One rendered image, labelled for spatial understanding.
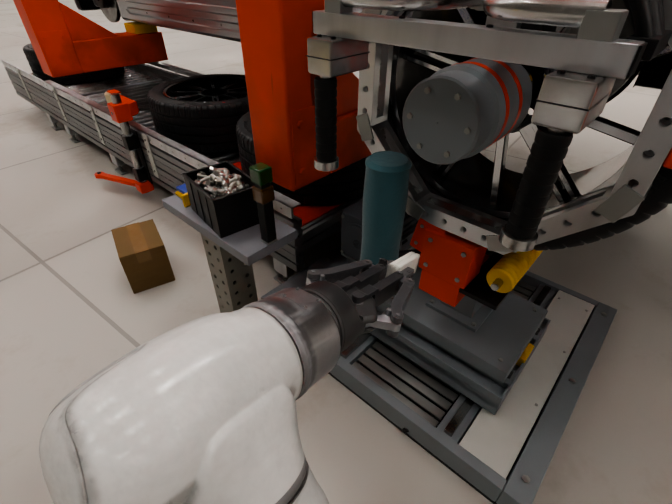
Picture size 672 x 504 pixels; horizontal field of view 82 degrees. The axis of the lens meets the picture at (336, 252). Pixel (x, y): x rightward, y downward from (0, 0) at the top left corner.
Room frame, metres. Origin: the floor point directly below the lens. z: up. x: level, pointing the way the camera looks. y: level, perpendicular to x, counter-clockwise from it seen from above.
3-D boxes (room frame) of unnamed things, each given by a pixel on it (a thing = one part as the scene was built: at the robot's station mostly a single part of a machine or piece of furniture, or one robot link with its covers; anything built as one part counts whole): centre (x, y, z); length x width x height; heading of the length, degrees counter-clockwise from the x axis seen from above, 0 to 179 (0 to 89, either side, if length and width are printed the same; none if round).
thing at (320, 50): (0.66, 0.00, 0.93); 0.09 x 0.05 x 0.05; 138
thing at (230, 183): (0.95, 0.31, 0.51); 0.20 x 0.14 x 0.13; 39
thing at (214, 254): (0.98, 0.35, 0.21); 0.10 x 0.10 x 0.42; 48
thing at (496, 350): (0.82, -0.38, 0.32); 0.40 x 0.30 x 0.28; 48
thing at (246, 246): (0.96, 0.32, 0.44); 0.43 x 0.17 x 0.03; 48
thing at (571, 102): (0.43, -0.25, 0.93); 0.09 x 0.05 x 0.05; 138
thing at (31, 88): (3.39, 2.07, 0.19); 1.00 x 0.86 x 0.39; 48
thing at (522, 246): (0.41, -0.23, 0.83); 0.04 x 0.04 x 0.16
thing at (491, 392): (0.85, -0.35, 0.13); 0.50 x 0.36 x 0.10; 48
